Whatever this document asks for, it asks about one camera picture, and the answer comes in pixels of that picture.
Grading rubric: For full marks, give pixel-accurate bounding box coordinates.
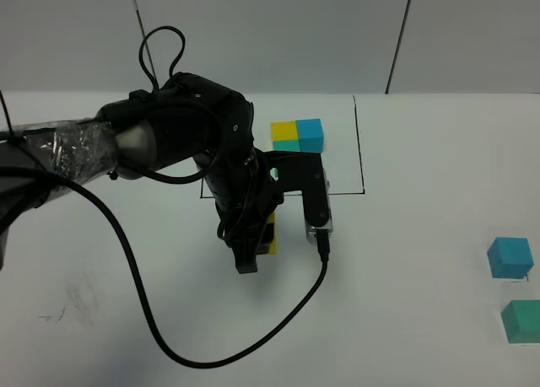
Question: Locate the blue template cube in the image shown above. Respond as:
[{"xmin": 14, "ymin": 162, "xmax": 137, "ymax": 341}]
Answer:
[{"xmin": 295, "ymin": 119, "xmax": 324, "ymax": 153}]

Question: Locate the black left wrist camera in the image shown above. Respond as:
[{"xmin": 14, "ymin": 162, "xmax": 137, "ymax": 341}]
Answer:
[{"xmin": 263, "ymin": 149, "xmax": 334, "ymax": 245}]

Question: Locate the black left camera cable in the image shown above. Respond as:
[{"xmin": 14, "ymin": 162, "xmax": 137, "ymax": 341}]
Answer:
[{"xmin": 0, "ymin": 24, "xmax": 329, "ymax": 369}]

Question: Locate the yellow template cube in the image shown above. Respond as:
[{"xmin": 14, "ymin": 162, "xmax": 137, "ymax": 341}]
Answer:
[{"xmin": 271, "ymin": 121, "xmax": 299, "ymax": 142}]

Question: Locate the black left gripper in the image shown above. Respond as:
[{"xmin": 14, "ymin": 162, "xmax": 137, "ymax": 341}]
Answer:
[{"xmin": 204, "ymin": 148, "xmax": 275, "ymax": 274}]

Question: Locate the green template cube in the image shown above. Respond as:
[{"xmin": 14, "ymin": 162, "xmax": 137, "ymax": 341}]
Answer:
[{"xmin": 273, "ymin": 139, "xmax": 300, "ymax": 152}]

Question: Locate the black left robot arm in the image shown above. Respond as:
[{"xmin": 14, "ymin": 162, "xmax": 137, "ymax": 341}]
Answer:
[{"xmin": 1, "ymin": 73, "xmax": 280, "ymax": 273}]

